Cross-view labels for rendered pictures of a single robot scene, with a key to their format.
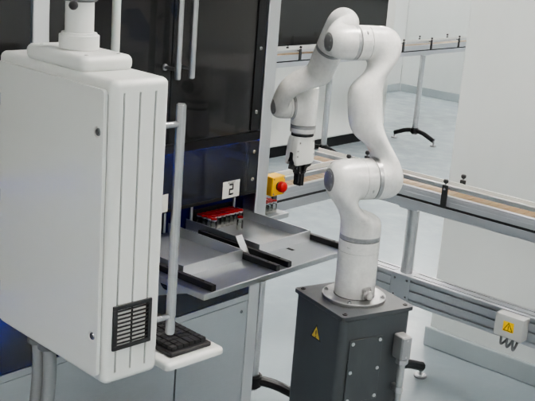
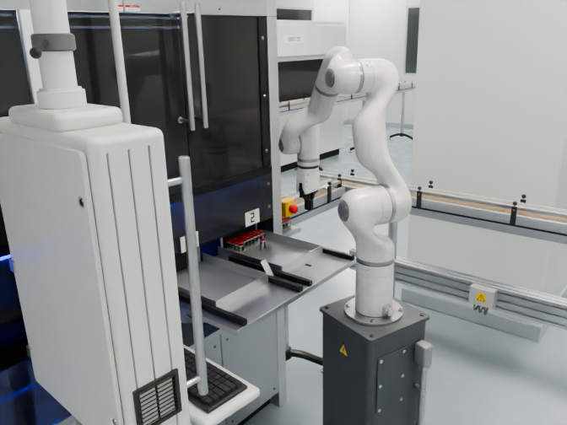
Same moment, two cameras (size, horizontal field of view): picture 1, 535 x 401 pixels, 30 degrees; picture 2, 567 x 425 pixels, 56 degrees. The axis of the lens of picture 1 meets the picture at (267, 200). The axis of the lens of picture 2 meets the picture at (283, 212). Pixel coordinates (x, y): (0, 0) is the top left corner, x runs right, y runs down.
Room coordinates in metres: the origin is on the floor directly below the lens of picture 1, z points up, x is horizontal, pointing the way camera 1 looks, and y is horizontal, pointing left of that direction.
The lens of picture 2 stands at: (1.25, 0.03, 1.71)
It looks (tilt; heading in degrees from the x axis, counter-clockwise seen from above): 18 degrees down; 359
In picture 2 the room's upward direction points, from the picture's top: 1 degrees counter-clockwise
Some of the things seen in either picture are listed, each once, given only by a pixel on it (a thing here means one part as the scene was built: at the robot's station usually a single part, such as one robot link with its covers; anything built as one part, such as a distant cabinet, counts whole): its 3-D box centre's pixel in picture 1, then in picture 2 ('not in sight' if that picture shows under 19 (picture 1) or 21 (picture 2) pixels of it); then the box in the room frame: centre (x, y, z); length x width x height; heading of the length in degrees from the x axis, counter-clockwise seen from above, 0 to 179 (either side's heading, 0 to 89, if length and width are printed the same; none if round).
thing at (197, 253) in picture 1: (175, 248); (208, 278); (3.00, 0.28, 0.90); 0.34 x 0.26 x 0.04; 50
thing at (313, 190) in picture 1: (290, 183); (299, 201); (3.84, -0.09, 0.92); 0.69 x 0.16 x 0.16; 140
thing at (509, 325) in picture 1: (511, 325); (483, 296); (3.56, -0.97, 0.50); 0.12 x 0.05 x 0.09; 50
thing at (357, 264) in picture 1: (357, 267); (374, 285); (2.79, -0.28, 0.95); 0.19 x 0.19 x 0.18
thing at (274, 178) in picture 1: (271, 184); (284, 207); (3.53, -0.01, 1.00); 0.08 x 0.07 x 0.07; 50
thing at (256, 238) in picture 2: (224, 219); (250, 242); (3.33, 0.14, 0.90); 0.18 x 0.02 x 0.05; 140
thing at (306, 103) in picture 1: (303, 104); (306, 140); (3.22, -0.09, 1.35); 0.09 x 0.08 x 0.13; 113
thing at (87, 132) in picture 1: (76, 203); (89, 271); (2.43, 0.48, 1.19); 0.50 x 0.19 x 0.78; 46
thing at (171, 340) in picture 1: (145, 323); (182, 368); (2.58, 0.31, 0.82); 0.40 x 0.14 x 0.02; 46
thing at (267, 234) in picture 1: (247, 229); (269, 250); (3.26, 0.06, 0.90); 0.34 x 0.26 x 0.04; 50
